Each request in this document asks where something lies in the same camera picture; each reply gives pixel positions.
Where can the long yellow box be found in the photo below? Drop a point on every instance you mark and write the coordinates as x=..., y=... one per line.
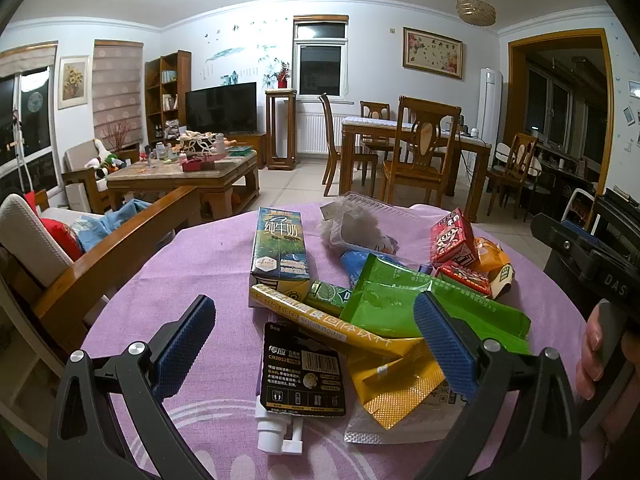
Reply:
x=300, y=310

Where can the green milk carton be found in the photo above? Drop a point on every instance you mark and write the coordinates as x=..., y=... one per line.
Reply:
x=277, y=245

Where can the wooden coffee table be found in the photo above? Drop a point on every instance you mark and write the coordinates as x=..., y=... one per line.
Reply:
x=200, y=177

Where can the clear plastic tray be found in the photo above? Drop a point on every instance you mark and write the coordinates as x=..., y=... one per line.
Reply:
x=400, y=215

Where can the white silver pouch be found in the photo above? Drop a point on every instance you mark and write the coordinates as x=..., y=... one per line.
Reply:
x=400, y=430

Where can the green chewing gum pack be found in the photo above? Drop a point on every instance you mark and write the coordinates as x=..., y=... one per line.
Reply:
x=325, y=294

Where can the flat red snack box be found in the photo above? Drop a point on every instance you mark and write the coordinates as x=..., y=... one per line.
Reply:
x=465, y=277

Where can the person's right hand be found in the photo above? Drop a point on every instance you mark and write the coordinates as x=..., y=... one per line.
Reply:
x=590, y=355

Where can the patterned roman blind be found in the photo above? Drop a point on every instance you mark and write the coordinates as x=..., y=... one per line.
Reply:
x=117, y=90

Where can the wooden sofa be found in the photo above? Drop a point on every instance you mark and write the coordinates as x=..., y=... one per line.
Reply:
x=100, y=265

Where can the blue plastic packet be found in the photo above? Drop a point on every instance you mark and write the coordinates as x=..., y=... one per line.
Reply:
x=356, y=265

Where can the white plastic tube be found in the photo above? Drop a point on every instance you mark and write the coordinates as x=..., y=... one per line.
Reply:
x=272, y=435

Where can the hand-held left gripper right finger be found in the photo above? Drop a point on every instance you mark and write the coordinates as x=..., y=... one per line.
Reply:
x=445, y=345

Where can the wooden bookshelf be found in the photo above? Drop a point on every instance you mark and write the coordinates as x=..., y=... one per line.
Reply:
x=167, y=95

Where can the blue cloth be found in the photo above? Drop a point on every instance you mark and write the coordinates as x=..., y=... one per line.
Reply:
x=115, y=222

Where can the wooden dining table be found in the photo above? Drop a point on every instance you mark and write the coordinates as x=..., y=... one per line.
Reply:
x=370, y=132

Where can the red cushion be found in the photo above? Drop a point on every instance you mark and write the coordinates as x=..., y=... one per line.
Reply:
x=62, y=240

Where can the framed sunflower picture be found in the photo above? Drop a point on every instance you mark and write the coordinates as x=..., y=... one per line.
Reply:
x=73, y=82

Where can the plush toys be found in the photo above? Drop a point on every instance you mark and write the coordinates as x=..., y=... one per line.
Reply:
x=107, y=165

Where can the purple tablecloth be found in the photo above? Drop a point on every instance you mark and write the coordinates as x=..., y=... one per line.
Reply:
x=200, y=270

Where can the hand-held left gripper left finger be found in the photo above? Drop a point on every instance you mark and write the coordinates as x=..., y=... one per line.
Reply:
x=182, y=347

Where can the black battery card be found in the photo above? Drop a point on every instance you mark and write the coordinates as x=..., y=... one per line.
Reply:
x=300, y=375

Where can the wooden plant stand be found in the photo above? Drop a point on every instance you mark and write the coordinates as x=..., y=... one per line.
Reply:
x=281, y=125

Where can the green foil pouch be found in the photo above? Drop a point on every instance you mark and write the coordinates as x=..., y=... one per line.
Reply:
x=395, y=305

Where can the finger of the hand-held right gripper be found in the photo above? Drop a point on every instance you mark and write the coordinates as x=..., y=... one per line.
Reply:
x=562, y=240

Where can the white standing air conditioner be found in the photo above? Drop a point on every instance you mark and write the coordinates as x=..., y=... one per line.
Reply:
x=489, y=110

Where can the wooden armchair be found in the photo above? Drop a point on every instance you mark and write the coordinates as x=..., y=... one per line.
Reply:
x=80, y=160

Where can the white plastic chair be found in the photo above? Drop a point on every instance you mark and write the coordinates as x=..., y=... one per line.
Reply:
x=575, y=205

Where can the black television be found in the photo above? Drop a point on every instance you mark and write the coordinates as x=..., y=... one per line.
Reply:
x=220, y=107

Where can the window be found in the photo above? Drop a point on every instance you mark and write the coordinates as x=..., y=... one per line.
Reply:
x=320, y=65

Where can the wooden dining chair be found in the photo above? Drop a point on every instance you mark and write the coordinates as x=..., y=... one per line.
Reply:
x=375, y=110
x=425, y=160
x=332, y=145
x=517, y=160

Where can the framed floral picture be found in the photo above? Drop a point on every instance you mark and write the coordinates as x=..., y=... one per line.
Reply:
x=432, y=53

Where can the white radiator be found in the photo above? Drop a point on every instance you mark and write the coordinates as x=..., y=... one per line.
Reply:
x=315, y=132

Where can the tall red snack box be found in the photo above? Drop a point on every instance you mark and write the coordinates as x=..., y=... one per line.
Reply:
x=450, y=237

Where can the orange plastic wrapper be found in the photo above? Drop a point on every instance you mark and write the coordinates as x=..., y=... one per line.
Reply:
x=487, y=255

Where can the red vase with flowers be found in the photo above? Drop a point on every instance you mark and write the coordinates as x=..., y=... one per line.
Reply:
x=282, y=77

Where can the gold foil pouch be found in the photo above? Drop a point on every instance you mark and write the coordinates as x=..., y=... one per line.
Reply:
x=395, y=390

